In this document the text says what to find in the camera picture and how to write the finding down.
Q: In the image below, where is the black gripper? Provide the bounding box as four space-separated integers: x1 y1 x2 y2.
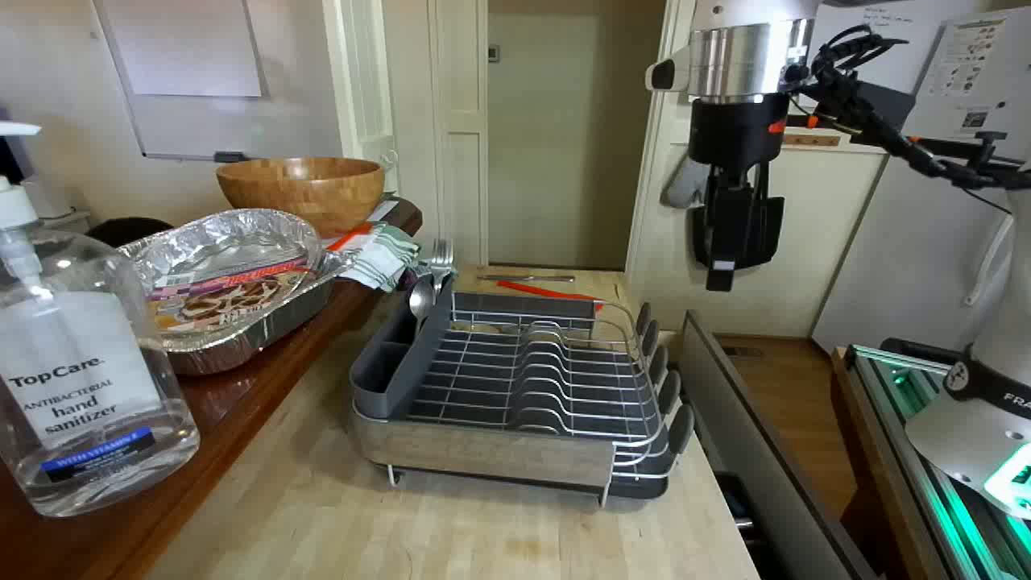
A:
685 95 796 293

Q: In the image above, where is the large steel spoon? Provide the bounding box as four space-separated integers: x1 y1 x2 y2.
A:
407 266 455 324

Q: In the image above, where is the black tote bag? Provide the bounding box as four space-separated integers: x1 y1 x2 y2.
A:
685 159 787 274

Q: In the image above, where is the grey oven mitt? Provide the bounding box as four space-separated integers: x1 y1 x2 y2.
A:
661 159 711 210

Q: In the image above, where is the white tall cabinet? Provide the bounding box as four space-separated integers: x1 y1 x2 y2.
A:
625 137 893 342

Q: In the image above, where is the red silicone spatula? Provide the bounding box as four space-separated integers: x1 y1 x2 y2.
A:
494 274 605 313

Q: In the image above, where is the white refrigerator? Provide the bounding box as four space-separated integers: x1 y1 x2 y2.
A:
809 150 1017 358

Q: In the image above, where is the steel fork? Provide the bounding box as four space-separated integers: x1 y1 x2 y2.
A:
427 235 460 286

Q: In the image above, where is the white panel door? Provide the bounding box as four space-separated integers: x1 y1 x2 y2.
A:
427 0 494 271

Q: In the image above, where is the printed paper sheet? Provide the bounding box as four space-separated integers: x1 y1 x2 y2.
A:
902 10 1031 166

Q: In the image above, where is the orange plastic utensil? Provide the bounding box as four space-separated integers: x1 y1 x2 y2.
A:
321 224 374 255

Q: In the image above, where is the wooden bowl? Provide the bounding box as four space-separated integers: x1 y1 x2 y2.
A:
216 156 386 239

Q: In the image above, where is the aluminium foil tray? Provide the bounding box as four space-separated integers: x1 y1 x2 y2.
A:
120 205 352 380

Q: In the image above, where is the clear plastic snack bag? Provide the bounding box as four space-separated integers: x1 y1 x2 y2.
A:
141 253 326 335

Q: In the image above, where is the dark wood counter ledge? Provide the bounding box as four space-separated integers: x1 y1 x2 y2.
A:
0 196 427 580

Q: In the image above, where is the clear hand sanitizer bottle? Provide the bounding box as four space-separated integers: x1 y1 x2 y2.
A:
0 119 204 522

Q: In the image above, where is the black camera stand rod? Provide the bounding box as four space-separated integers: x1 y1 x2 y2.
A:
857 99 1031 192

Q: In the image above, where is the grey wire dish rack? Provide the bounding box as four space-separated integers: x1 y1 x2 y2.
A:
348 286 699 509

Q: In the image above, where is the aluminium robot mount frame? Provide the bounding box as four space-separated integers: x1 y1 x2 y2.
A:
840 337 1031 580

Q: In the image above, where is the white wall whiteboard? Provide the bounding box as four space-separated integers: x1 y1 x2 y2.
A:
95 0 348 166

